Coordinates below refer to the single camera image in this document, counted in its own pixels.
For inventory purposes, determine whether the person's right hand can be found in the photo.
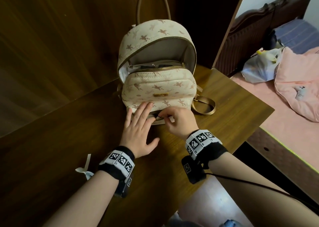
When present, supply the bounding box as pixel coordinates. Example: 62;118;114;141
157;107;199;141

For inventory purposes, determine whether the person's left hand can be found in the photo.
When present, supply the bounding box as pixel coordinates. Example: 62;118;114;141
119;102;160;159

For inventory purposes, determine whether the cream patterned backpack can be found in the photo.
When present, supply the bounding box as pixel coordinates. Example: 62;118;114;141
116;0;216;126

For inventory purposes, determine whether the person's right forearm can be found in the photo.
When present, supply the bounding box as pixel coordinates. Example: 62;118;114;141
208;152;319;227

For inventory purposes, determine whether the person's left forearm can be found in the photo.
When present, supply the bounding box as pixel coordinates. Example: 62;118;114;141
44;171;120;227

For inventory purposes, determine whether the person's grey clothing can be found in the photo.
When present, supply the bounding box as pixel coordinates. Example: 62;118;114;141
167;210;190;227

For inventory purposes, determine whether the left black marker wristband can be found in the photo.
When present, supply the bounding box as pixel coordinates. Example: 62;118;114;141
98;146;136;180

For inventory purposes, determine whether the black marker wristband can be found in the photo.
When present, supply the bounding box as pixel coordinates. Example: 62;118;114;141
185;129;229;169
98;146;136;180

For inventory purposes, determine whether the right black marker wristband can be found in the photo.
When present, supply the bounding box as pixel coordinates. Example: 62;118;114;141
185;129;229;169

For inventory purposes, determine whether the translucent plastic shopping bag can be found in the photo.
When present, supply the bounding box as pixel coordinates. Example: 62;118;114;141
241;47;284;84

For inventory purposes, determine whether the pink bed sheet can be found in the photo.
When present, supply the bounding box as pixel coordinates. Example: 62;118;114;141
230;71;319;171

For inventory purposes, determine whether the dark wooden shelf cabinet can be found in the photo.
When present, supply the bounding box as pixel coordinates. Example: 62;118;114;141
174;0;250;69

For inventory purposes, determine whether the dark carved bed headboard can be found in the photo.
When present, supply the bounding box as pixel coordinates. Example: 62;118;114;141
214;0;316;77

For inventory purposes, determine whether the pink quilt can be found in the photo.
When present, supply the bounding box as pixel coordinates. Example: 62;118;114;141
274;46;319;123

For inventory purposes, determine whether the blue checkered pillow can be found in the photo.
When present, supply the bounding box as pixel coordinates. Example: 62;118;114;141
274;19;319;54

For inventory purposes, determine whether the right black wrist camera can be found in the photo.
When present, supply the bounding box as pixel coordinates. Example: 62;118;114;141
181;155;207;184

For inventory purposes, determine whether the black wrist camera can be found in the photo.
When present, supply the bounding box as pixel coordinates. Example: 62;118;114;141
181;155;207;184
114;171;134;198

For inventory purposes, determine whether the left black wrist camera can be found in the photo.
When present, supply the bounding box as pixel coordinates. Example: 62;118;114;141
114;171;134;198

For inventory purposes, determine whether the right black camera cable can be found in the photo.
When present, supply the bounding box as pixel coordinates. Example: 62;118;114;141
205;173;319;210

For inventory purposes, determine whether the dark wooden bed rail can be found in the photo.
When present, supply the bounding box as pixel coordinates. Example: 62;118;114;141
247;127;319;205

